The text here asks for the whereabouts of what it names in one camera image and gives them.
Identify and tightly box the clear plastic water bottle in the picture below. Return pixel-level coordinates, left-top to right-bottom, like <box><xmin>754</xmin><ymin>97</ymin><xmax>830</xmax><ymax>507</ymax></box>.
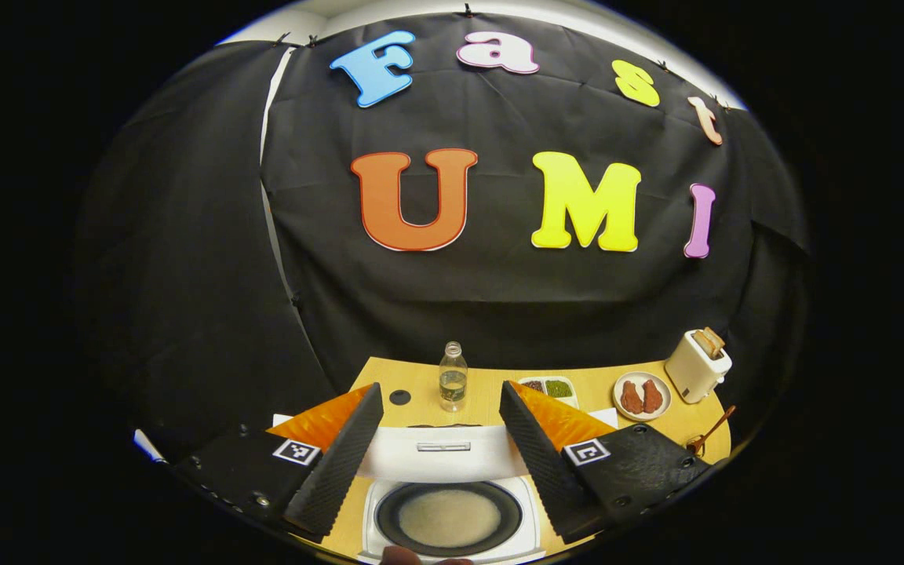
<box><xmin>438</xmin><ymin>341</ymin><xmax>468</xmax><ymax>413</ymax></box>

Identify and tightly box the white rice cooker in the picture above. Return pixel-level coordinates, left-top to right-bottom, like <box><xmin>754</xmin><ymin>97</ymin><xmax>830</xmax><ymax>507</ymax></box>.
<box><xmin>273</xmin><ymin>408</ymin><xmax>619</xmax><ymax>565</ymax></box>

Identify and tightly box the round white plate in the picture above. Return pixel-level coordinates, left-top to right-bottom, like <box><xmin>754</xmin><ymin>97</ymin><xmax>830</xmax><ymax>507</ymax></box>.
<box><xmin>613</xmin><ymin>371</ymin><xmax>673</xmax><ymax>422</ymax></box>

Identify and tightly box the brown wooden spoon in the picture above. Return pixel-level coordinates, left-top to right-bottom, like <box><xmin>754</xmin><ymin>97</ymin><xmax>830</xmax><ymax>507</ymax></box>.
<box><xmin>687</xmin><ymin>405</ymin><xmax>737</xmax><ymax>456</ymax></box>

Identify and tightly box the white and blue packaging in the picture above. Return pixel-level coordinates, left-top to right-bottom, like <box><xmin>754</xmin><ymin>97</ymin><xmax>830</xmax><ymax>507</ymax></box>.
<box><xmin>133</xmin><ymin>428</ymin><xmax>166</xmax><ymax>464</ymax></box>

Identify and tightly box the white divided grain dish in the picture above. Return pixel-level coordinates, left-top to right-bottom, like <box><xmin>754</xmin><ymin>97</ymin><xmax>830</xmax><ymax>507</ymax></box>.
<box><xmin>519</xmin><ymin>377</ymin><xmax>580</xmax><ymax>410</ymax></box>

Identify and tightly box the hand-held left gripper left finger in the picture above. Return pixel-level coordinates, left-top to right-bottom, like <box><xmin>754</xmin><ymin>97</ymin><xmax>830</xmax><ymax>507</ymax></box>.
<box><xmin>172</xmin><ymin>382</ymin><xmax>386</xmax><ymax>544</ymax></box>

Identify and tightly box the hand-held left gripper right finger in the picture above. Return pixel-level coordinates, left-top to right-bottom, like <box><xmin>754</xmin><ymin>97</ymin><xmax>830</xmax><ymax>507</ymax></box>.
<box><xmin>498</xmin><ymin>381</ymin><xmax>713</xmax><ymax>545</ymax></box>

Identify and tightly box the uncooked white rice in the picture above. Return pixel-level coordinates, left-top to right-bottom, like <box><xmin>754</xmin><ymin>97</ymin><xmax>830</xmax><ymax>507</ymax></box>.
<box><xmin>397</xmin><ymin>490</ymin><xmax>501</xmax><ymax>549</ymax></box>

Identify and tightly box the white toaster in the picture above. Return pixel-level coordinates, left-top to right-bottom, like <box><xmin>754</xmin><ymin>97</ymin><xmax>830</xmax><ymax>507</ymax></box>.
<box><xmin>664</xmin><ymin>330</ymin><xmax>733</xmax><ymax>404</ymax></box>

